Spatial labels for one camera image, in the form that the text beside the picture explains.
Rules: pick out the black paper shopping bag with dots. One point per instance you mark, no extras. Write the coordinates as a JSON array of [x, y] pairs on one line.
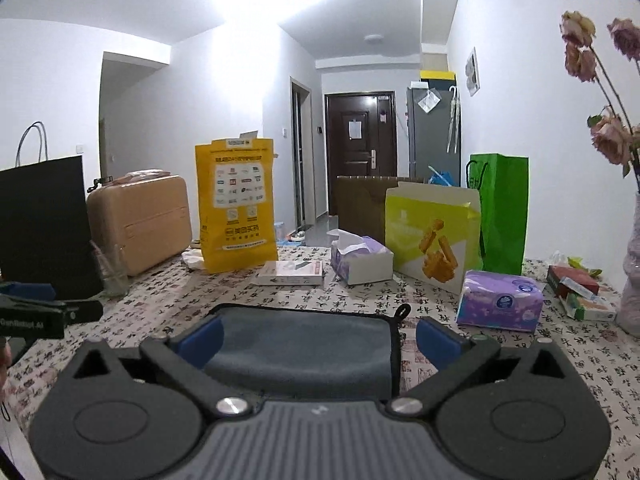
[[45, 232]]

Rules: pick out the yellow paper delivery bag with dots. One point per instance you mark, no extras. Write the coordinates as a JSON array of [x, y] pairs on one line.
[[235, 203]]

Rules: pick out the flat white box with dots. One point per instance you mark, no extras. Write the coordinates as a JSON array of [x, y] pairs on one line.
[[290, 273]]

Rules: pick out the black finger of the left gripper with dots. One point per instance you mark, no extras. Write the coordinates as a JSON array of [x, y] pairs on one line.
[[31, 311]]

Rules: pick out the lime green snack bag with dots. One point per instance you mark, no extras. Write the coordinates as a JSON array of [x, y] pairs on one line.
[[433, 232]]

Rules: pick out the clear drinking glass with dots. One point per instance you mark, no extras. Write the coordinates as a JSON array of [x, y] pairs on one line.
[[112, 270]]

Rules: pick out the yellow box on refrigerator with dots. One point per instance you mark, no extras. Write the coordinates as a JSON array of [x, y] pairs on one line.
[[438, 79]]

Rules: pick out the wall picture frame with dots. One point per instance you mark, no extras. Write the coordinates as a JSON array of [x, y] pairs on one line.
[[472, 80]]

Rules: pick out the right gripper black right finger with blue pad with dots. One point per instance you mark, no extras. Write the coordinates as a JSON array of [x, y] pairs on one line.
[[506, 413]]

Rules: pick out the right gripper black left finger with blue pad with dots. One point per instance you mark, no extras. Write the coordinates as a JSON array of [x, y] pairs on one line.
[[132, 413]]

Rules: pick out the open white tissue box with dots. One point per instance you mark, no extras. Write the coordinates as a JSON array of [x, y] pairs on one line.
[[360, 260]]

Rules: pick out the red and green boxes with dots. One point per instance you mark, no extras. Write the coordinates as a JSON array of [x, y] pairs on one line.
[[579, 294]]

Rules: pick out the purple tissue pack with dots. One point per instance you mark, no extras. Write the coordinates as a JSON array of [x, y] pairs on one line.
[[500, 301]]

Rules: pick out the purple and grey towel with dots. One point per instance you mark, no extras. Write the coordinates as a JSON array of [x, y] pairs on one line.
[[298, 354]]

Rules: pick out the grey refrigerator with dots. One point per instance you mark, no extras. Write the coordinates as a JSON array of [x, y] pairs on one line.
[[433, 130]]

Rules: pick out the green glossy gift bag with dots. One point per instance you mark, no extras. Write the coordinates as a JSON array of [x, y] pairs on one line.
[[503, 184]]

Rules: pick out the white textured vase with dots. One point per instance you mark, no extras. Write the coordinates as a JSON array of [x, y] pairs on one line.
[[628, 317]]

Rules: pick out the dark brown entrance door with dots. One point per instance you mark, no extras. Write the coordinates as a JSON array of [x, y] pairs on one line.
[[361, 137]]

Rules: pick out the tan hard suitcase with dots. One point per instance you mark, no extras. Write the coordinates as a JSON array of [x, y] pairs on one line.
[[143, 222]]

